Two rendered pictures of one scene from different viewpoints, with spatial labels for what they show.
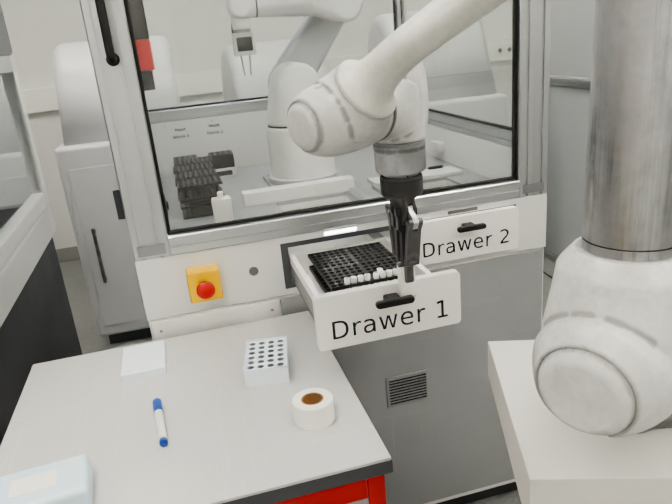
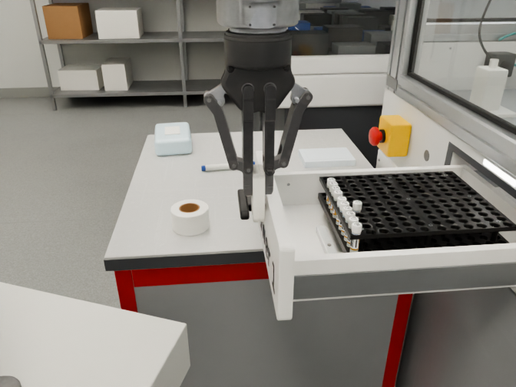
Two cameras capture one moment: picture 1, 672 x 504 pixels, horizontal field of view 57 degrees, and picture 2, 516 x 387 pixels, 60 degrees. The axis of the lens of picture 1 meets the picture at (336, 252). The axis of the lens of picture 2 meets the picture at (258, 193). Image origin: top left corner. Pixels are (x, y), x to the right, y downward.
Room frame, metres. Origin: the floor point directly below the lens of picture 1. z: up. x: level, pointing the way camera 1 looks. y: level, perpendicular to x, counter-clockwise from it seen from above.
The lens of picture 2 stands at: (1.13, -0.64, 1.20)
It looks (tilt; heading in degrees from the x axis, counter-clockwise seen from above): 27 degrees down; 98
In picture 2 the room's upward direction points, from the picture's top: straight up
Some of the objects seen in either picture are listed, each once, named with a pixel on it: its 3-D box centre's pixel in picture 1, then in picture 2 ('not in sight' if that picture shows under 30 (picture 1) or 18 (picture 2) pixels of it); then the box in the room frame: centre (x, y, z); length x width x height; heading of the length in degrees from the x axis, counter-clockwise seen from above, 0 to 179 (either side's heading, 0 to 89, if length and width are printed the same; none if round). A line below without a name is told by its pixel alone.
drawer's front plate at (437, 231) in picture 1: (464, 235); not in sight; (1.46, -0.32, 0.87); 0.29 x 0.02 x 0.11; 103
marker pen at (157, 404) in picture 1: (160, 421); (229, 166); (0.93, 0.33, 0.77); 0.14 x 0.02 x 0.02; 18
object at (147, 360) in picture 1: (144, 360); (325, 157); (1.16, 0.42, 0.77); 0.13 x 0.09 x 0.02; 13
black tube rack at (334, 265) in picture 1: (358, 276); (405, 217); (1.27, -0.04, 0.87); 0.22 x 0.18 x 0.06; 13
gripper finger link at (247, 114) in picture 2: (406, 236); (247, 128); (1.05, -0.13, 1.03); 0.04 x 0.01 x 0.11; 103
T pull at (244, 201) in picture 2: (392, 299); (251, 203); (1.05, -0.10, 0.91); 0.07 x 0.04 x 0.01; 103
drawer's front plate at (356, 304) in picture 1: (389, 309); (270, 222); (1.08, -0.09, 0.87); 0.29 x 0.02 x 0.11; 103
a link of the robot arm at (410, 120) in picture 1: (391, 94); not in sight; (1.05, -0.12, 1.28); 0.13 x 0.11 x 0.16; 138
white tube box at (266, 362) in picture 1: (267, 360); not in sight; (1.09, 0.16, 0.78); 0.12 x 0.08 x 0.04; 3
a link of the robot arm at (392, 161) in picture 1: (399, 157); (257, 1); (1.06, -0.13, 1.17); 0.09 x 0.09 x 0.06
